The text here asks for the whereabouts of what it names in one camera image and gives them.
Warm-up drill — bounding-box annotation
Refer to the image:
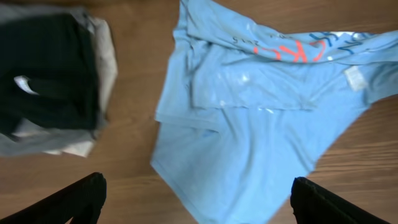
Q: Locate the folded white garment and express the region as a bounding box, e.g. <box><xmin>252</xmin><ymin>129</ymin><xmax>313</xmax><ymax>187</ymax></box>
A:
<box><xmin>12</xmin><ymin>16</ymin><xmax>119</xmax><ymax>158</ymax></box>

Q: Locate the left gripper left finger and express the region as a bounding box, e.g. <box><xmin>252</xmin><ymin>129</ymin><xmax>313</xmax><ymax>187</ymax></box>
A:
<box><xmin>1</xmin><ymin>172</ymin><xmax>107</xmax><ymax>224</ymax></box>

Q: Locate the light blue printed t-shirt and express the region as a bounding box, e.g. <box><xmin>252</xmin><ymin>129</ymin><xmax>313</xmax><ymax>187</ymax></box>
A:
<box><xmin>151</xmin><ymin>0</ymin><xmax>397</xmax><ymax>223</ymax></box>

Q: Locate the folded grey garment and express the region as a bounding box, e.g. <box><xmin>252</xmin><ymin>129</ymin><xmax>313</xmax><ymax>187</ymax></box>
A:
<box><xmin>1</xmin><ymin>3</ymin><xmax>118</xmax><ymax>157</ymax></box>

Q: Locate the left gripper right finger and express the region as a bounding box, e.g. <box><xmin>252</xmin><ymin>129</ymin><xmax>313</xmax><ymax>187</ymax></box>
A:
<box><xmin>290</xmin><ymin>177</ymin><xmax>389</xmax><ymax>224</ymax></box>

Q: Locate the folded dark navy garment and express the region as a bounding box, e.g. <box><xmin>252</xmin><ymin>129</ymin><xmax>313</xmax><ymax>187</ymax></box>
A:
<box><xmin>1</xmin><ymin>14</ymin><xmax>99</xmax><ymax>135</ymax></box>

